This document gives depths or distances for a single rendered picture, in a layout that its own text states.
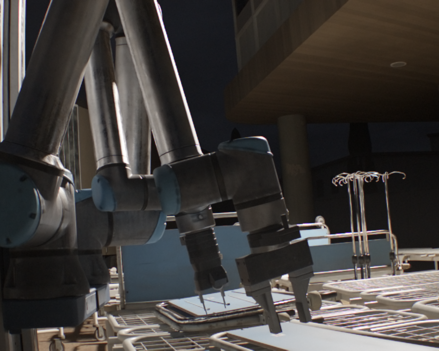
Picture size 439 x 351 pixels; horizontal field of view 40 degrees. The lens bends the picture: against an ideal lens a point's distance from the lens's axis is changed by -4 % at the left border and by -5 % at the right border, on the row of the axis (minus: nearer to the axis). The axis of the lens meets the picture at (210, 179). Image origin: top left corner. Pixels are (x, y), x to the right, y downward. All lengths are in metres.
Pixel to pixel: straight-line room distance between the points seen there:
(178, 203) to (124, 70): 0.79
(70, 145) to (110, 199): 10.44
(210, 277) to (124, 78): 0.66
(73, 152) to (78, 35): 10.86
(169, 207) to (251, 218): 0.15
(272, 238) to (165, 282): 1.98
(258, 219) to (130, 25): 0.50
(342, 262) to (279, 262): 3.34
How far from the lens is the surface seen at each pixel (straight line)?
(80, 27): 1.21
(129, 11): 1.35
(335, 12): 7.37
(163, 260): 3.03
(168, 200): 1.12
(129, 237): 1.83
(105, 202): 1.53
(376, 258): 4.55
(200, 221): 1.47
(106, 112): 1.63
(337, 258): 4.47
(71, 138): 12.05
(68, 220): 1.32
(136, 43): 1.33
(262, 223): 1.11
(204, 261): 1.49
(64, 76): 1.18
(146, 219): 1.83
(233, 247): 3.10
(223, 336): 1.73
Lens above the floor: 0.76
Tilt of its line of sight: 6 degrees up
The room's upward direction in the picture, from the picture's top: 4 degrees counter-clockwise
